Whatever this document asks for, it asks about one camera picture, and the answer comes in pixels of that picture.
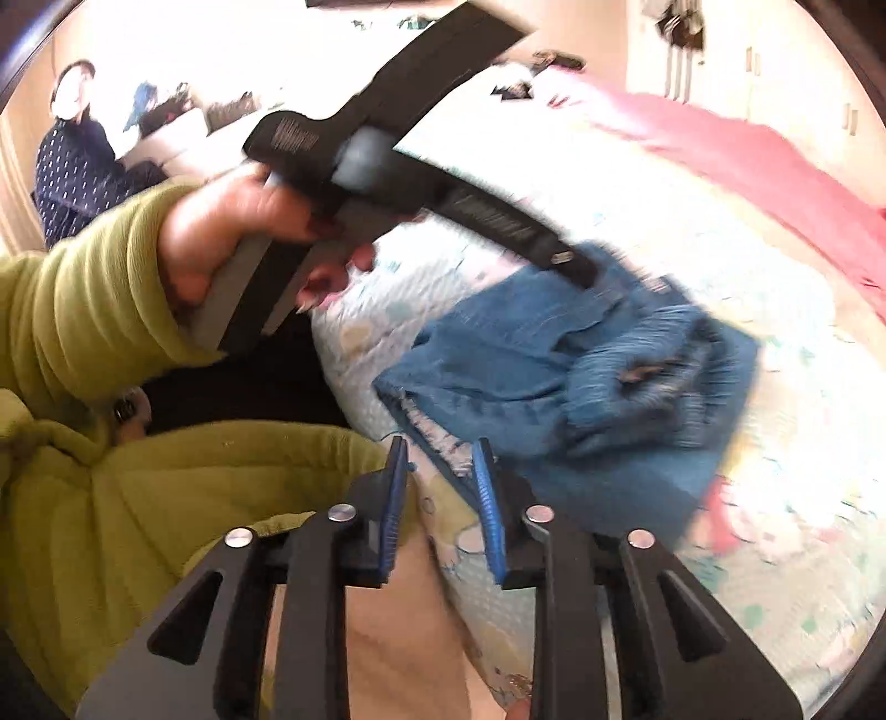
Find person's green sweater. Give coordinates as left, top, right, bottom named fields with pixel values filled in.
left=0, top=386, right=421, bottom=718

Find blue denim pants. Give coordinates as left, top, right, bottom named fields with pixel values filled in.
left=372, top=239, right=764, bottom=549

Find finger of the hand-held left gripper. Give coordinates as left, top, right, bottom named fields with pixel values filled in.
left=414, top=174, right=601, bottom=290

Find person's left forearm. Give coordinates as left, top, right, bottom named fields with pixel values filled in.
left=0, top=181, right=231, bottom=418

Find white sofa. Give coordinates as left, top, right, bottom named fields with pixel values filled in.
left=116, top=102, right=279, bottom=182

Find light blue printed quilt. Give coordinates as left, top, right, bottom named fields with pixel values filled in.
left=308, top=81, right=886, bottom=720

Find pink blanket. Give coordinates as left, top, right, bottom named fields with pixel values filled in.
left=532, top=65, right=886, bottom=324

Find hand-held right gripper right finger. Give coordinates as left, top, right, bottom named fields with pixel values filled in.
left=471, top=438, right=808, bottom=720

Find dark hanging bag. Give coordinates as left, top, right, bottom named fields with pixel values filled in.
left=652, top=0, right=708, bottom=51

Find person's left hand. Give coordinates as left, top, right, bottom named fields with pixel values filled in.
left=158, top=166, right=379, bottom=316

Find white wardrobe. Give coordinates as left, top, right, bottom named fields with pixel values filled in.
left=625, top=0, right=882, bottom=203

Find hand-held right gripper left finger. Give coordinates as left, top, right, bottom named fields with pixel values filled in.
left=75, top=435, right=411, bottom=720

